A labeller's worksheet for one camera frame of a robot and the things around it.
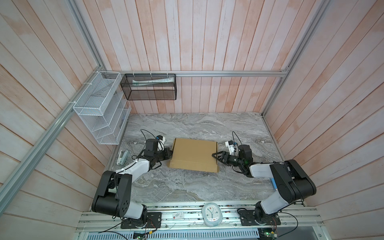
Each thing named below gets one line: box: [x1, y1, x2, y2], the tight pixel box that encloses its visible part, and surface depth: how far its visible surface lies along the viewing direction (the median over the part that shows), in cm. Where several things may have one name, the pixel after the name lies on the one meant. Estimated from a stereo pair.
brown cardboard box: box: [168, 138, 220, 173], surface depth 88 cm
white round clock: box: [201, 202, 223, 227], surface depth 75 cm
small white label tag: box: [172, 211, 184, 219], surface depth 76 cm
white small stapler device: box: [116, 150, 129, 165], surface depth 95 cm
